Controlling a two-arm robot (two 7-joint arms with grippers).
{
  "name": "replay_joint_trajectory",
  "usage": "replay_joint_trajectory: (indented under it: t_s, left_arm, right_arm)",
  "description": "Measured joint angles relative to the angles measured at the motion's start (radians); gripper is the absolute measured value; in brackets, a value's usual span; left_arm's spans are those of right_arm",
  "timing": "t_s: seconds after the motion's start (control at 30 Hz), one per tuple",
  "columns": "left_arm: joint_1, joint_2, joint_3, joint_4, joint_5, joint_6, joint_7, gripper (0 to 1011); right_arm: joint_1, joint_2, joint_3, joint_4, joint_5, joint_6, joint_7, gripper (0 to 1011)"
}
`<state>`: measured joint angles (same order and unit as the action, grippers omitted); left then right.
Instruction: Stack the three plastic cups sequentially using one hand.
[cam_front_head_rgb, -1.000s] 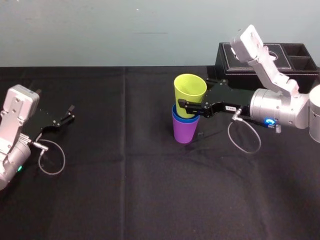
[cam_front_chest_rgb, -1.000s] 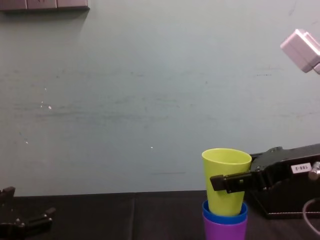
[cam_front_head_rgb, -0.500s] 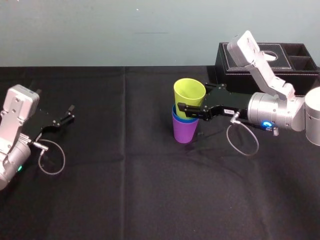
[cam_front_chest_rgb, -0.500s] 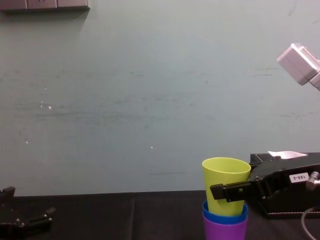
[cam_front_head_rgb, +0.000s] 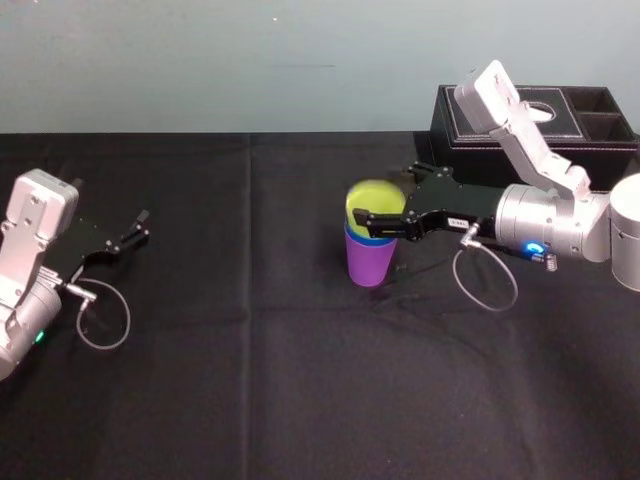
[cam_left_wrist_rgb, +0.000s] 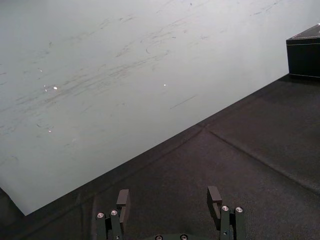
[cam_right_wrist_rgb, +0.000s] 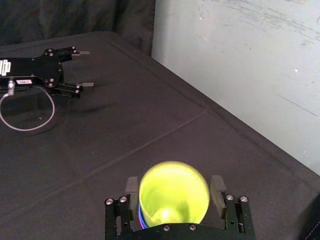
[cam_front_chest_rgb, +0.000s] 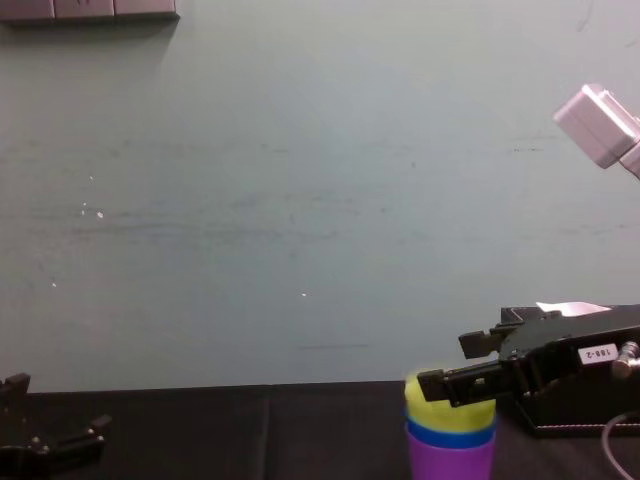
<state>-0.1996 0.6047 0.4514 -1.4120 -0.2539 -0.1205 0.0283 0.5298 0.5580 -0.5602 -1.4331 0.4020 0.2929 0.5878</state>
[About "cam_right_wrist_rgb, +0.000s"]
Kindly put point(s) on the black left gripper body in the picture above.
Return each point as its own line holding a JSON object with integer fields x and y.
{"x": 32, "y": 70}

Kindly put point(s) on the purple plastic cup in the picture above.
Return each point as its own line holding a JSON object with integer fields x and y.
{"x": 141, "y": 219}

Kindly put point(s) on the black table cloth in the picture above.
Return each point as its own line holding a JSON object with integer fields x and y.
{"x": 125, "y": 130}

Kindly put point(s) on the yellow-green plastic cup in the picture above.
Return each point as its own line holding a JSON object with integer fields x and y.
{"x": 172, "y": 190}

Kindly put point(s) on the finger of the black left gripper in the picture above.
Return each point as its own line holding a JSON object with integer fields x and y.
{"x": 68, "y": 53}
{"x": 72, "y": 88}

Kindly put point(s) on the black fabric backdrop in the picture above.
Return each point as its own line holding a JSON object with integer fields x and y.
{"x": 75, "y": 17}

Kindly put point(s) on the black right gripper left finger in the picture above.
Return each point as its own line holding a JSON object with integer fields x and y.
{"x": 119, "y": 215}

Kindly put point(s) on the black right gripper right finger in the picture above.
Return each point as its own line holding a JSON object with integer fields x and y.
{"x": 233, "y": 212}

